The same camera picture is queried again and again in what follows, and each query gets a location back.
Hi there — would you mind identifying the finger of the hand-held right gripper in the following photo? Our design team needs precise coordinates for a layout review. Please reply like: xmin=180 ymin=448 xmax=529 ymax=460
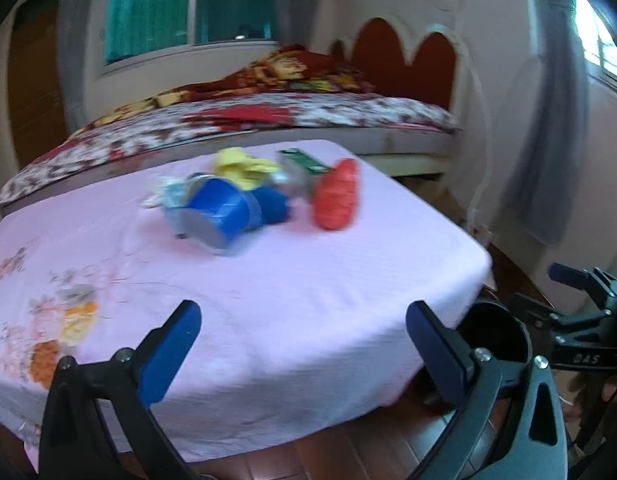
xmin=547 ymin=261 xmax=617 ymax=312
xmin=511 ymin=294 xmax=614 ymax=333

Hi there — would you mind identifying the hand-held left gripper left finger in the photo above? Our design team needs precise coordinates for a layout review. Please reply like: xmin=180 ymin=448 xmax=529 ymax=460
xmin=38 ymin=300 xmax=203 ymax=480

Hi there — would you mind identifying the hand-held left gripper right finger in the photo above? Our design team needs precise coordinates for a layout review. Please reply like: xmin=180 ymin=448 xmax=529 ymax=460
xmin=405 ymin=301 xmax=570 ymax=480

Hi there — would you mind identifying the black trash bin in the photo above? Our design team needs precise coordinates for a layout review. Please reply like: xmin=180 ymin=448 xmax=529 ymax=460
xmin=456 ymin=299 xmax=535 ymax=411

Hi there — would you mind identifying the blue paper cup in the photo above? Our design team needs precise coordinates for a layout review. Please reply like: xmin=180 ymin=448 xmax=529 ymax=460
xmin=163 ymin=175 xmax=263 ymax=256
xmin=252 ymin=186 xmax=292 ymax=226

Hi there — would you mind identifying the white tissue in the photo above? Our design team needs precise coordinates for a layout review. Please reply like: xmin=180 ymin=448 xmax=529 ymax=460
xmin=141 ymin=176 xmax=190 ymax=211

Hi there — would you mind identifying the yellow cloth toy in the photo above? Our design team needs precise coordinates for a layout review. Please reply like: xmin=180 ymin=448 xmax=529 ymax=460
xmin=212 ymin=147 xmax=282 ymax=191

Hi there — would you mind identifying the clear plastic bag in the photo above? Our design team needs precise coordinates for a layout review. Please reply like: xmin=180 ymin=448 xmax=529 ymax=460
xmin=278 ymin=164 xmax=317 ymax=202

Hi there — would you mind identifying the green snack packet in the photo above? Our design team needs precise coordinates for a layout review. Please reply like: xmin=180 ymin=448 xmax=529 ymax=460
xmin=279 ymin=148 xmax=329 ymax=177

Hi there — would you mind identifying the pink floral tablecloth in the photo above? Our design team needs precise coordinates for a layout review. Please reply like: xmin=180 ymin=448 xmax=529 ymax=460
xmin=0 ymin=139 xmax=494 ymax=463

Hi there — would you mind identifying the grey curtain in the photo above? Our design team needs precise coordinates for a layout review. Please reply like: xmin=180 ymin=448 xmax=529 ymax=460
xmin=274 ymin=0 xmax=320 ymax=47
xmin=55 ymin=0 xmax=108 ymax=128
xmin=501 ymin=0 xmax=607 ymax=248

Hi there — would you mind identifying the side window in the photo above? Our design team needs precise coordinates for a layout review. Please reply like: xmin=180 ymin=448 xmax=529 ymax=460
xmin=570 ymin=0 xmax=617 ymax=88

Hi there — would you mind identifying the bed with floral sheet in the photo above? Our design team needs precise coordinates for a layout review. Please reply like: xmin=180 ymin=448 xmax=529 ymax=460
xmin=0 ymin=91 xmax=463 ymax=213

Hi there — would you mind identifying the red scalloped headboard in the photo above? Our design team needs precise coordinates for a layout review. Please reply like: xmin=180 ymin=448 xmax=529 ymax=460
xmin=330 ymin=16 xmax=463 ymax=113

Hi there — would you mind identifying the brown wooden door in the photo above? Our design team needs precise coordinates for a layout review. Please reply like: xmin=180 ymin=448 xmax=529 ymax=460
xmin=7 ymin=2 xmax=70 ymax=167

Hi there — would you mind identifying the red printed blanket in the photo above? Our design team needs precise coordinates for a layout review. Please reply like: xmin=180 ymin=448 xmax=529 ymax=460
xmin=91 ymin=44 xmax=378 ymax=128

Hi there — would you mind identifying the sliding glass window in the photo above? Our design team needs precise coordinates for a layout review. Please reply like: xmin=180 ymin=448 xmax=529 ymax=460
xmin=102 ymin=0 xmax=280 ymax=68

